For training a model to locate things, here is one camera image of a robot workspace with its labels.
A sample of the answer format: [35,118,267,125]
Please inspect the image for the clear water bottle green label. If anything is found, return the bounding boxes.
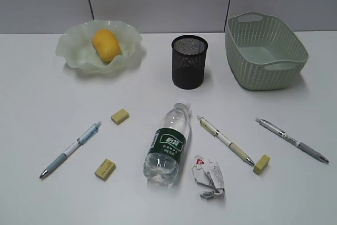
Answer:
[143,99,190,186]

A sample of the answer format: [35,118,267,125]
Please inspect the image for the yellow mango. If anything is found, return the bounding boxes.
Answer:
[92,29,121,62]

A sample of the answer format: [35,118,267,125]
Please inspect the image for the white waste paper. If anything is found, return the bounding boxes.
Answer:
[192,155,225,199]

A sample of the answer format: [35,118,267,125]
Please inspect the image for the black mesh pen holder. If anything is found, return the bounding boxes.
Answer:
[171,35,208,90]

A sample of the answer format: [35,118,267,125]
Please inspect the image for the plain yellow eraser upper left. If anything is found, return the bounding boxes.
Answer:
[111,109,130,125]

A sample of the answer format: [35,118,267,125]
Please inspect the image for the beige grip pen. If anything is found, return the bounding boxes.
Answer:
[197,115,255,166]

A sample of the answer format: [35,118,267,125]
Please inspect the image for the blue grip pen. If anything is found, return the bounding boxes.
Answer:
[39,121,102,180]

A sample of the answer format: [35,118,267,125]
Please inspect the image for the yellow eraser with print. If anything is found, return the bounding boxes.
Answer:
[94,159,116,181]

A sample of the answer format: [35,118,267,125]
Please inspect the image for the green wavy glass plate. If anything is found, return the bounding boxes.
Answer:
[55,19,142,73]

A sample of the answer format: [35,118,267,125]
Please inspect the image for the green plastic woven basket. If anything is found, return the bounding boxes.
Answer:
[225,12,309,91]

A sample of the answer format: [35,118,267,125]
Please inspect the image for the grey grip pen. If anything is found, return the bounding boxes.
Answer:
[255,118,329,164]

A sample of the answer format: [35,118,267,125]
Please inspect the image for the yellow eraser right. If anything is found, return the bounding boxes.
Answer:
[253,154,270,175]

